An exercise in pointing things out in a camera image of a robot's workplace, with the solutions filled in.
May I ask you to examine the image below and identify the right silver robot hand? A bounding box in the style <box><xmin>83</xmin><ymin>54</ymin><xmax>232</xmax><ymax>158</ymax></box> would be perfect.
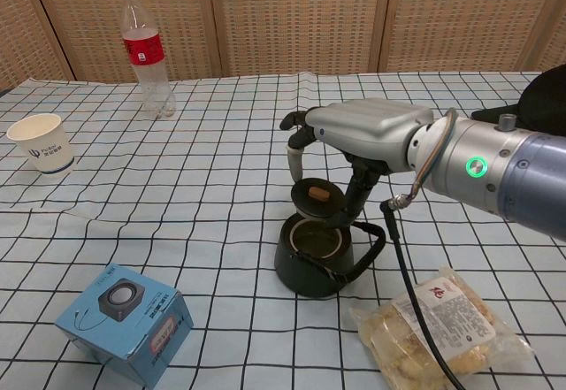
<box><xmin>280</xmin><ymin>97</ymin><xmax>435</xmax><ymax>230</ymax></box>

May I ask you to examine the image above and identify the black teapot lid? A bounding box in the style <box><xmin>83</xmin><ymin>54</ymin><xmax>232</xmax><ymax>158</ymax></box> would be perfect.
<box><xmin>289</xmin><ymin>178</ymin><xmax>347</xmax><ymax>221</ymax></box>

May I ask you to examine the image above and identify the black teapot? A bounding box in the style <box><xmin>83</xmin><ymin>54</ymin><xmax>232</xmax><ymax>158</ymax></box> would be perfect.
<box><xmin>273</xmin><ymin>212</ymin><xmax>386</xmax><ymax>299</ymax></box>

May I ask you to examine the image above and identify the woven folding screen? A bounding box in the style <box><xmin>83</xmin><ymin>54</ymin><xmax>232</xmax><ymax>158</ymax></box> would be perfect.
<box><xmin>0</xmin><ymin>0</ymin><xmax>566</xmax><ymax>95</ymax></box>

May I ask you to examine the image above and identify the black baseball cap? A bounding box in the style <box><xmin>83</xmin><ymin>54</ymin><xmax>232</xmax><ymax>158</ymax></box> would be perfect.
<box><xmin>470</xmin><ymin>63</ymin><xmax>566</xmax><ymax>138</ymax></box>

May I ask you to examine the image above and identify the checkered tablecloth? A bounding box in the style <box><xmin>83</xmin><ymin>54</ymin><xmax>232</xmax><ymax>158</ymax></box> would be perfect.
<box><xmin>0</xmin><ymin>70</ymin><xmax>566</xmax><ymax>390</ymax></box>

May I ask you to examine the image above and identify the packaged snack bag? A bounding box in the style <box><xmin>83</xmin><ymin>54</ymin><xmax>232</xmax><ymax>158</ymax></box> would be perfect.
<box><xmin>348</xmin><ymin>265</ymin><xmax>536</xmax><ymax>389</ymax></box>

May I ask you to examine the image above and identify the clear plastic bottle red label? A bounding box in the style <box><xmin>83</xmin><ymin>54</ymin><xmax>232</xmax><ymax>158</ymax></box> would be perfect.
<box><xmin>116</xmin><ymin>0</ymin><xmax>178</xmax><ymax>121</ymax></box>

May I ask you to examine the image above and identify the blue speaker box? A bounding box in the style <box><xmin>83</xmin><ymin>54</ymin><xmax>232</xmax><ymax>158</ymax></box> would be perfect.
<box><xmin>55</xmin><ymin>264</ymin><xmax>195</xmax><ymax>378</ymax></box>

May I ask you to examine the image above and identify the white paper cup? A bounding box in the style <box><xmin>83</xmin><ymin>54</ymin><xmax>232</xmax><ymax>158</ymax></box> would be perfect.
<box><xmin>5</xmin><ymin>113</ymin><xmax>75</xmax><ymax>176</ymax></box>

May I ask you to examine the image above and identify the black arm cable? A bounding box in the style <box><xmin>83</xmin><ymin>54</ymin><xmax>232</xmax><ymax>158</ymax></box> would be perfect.
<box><xmin>379</xmin><ymin>107</ymin><xmax>463</xmax><ymax>390</ymax></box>

